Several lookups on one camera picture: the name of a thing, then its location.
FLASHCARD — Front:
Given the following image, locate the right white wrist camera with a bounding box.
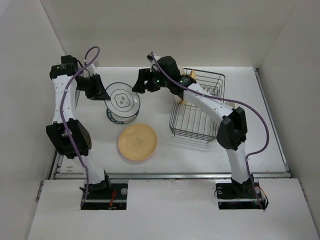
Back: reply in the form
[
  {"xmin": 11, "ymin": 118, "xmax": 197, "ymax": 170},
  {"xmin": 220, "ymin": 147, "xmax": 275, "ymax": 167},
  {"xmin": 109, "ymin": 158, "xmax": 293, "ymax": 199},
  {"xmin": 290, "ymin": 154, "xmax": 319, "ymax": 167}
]
[{"xmin": 146, "ymin": 54, "xmax": 154, "ymax": 63}]

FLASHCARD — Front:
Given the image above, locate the cream white plate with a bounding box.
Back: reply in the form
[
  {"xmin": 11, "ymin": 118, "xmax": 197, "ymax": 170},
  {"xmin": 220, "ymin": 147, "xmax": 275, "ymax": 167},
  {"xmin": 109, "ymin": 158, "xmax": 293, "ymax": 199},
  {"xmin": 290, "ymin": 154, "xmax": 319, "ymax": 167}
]
[{"xmin": 179, "ymin": 66, "xmax": 186, "ymax": 75}]

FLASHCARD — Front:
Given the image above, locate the grey patterned plate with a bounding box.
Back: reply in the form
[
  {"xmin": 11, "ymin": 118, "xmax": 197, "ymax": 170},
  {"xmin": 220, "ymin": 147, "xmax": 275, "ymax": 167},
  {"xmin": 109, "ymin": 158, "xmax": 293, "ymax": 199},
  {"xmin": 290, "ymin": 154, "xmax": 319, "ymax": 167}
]
[{"xmin": 105, "ymin": 82, "xmax": 141, "ymax": 118}]

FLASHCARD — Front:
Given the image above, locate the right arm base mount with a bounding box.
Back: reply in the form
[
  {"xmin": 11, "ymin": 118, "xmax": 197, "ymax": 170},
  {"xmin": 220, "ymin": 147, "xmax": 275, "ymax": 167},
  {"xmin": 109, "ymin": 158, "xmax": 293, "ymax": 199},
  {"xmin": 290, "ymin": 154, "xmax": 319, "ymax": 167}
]
[{"xmin": 214, "ymin": 182, "xmax": 269, "ymax": 210}]

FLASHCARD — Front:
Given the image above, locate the wire dish rack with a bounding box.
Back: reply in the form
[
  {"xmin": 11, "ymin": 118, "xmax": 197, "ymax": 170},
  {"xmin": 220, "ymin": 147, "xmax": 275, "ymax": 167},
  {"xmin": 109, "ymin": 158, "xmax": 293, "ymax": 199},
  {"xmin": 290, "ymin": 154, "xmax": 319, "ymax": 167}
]
[{"xmin": 169, "ymin": 68, "xmax": 226, "ymax": 143}]

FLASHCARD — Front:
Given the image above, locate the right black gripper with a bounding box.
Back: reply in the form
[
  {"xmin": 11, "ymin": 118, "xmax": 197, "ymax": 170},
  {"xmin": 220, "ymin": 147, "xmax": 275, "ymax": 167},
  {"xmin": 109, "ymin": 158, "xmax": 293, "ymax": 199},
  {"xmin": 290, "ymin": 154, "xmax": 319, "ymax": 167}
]
[{"xmin": 132, "ymin": 67, "xmax": 171, "ymax": 93}]

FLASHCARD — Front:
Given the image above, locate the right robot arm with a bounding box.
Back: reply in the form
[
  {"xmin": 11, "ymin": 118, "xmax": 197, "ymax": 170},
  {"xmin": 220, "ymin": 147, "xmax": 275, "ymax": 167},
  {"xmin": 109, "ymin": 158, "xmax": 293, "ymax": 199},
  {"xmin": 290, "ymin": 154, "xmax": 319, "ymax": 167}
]
[{"xmin": 132, "ymin": 54, "xmax": 251, "ymax": 199}]

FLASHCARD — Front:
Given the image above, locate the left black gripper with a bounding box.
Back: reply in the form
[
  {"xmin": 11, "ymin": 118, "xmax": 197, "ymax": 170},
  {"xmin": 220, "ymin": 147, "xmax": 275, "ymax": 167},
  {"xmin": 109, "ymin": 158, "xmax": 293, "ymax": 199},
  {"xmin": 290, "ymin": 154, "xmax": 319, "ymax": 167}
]
[{"xmin": 76, "ymin": 72, "xmax": 111, "ymax": 101}]

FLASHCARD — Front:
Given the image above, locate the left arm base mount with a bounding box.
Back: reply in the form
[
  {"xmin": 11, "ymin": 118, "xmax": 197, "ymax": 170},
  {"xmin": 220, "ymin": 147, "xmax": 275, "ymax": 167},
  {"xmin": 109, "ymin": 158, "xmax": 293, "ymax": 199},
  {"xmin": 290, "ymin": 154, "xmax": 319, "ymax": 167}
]
[{"xmin": 80, "ymin": 183, "xmax": 128, "ymax": 211}]

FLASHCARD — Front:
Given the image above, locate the tan yellow plate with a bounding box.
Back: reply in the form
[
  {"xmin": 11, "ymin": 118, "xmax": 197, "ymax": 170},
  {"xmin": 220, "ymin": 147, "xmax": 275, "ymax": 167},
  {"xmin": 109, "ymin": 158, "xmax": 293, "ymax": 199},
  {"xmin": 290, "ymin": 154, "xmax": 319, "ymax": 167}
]
[{"xmin": 189, "ymin": 69, "xmax": 197, "ymax": 80}]

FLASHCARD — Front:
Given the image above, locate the orange yellow plate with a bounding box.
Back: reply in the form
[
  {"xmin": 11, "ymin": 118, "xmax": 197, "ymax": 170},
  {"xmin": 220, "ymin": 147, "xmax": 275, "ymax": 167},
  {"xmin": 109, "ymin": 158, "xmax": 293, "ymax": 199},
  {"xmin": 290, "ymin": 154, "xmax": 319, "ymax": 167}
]
[{"xmin": 118, "ymin": 123, "xmax": 158, "ymax": 162}]

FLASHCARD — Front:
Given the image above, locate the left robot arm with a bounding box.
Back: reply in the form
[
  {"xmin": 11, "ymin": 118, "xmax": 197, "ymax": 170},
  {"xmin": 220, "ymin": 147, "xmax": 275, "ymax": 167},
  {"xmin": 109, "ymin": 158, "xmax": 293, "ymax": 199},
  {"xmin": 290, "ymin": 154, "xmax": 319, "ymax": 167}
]
[{"xmin": 45, "ymin": 55, "xmax": 112, "ymax": 199}]

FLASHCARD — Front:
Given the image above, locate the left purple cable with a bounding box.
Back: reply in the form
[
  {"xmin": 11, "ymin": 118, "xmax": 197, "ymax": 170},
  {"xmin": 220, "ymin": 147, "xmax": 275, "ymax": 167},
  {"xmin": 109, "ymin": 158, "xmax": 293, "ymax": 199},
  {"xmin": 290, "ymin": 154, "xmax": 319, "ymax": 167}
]
[{"xmin": 60, "ymin": 46, "xmax": 101, "ymax": 210}]

